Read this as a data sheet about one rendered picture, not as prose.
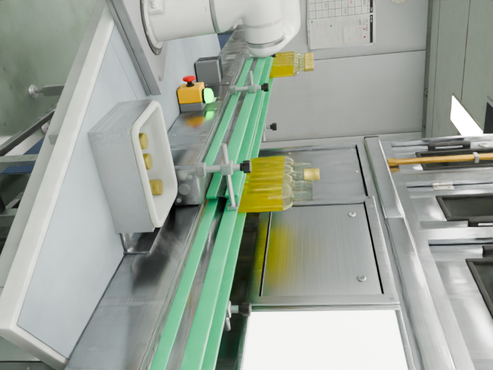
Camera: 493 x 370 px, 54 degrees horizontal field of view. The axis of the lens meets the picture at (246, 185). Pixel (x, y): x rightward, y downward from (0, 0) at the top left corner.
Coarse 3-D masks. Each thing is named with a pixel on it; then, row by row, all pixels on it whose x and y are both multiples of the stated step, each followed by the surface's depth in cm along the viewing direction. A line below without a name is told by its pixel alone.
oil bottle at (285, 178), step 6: (264, 174) 133; (270, 174) 133; (276, 174) 133; (282, 174) 132; (246, 180) 132; (252, 180) 131; (258, 180) 131; (264, 180) 130; (270, 180) 130; (276, 180) 130; (282, 180) 129; (288, 180) 129
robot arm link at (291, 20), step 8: (280, 0) 120; (288, 0) 120; (296, 0) 122; (288, 8) 121; (296, 8) 123; (288, 16) 122; (296, 16) 124; (288, 24) 123; (296, 24) 125; (288, 32) 123; (296, 32) 125; (280, 40) 118; (288, 40) 121; (248, 48) 120; (256, 48) 117; (264, 48) 117; (272, 48) 117; (280, 48) 119; (256, 56) 120; (264, 56) 119
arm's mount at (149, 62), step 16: (112, 0) 100; (128, 0) 103; (112, 16) 103; (128, 16) 103; (144, 16) 112; (128, 32) 106; (144, 32) 112; (128, 48) 110; (144, 48) 111; (160, 48) 123; (144, 64) 113; (160, 64) 123; (144, 80) 117; (160, 80) 120
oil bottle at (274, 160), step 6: (276, 156) 143; (282, 156) 143; (288, 156) 142; (252, 162) 141; (258, 162) 141; (264, 162) 141; (270, 162) 140; (276, 162) 140; (282, 162) 139; (288, 162) 139; (294, 162) 141; (294, 168) 140
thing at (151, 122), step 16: (144, 112) 94; (160, 112) 103; (144, 128) 104; (160, 128) 104; (160, 144) 106; (160, 160) 108; (144, 176) 92; (160, 176) 110; (176, 192) 110; (160, 208) 103; (160, 224) 98
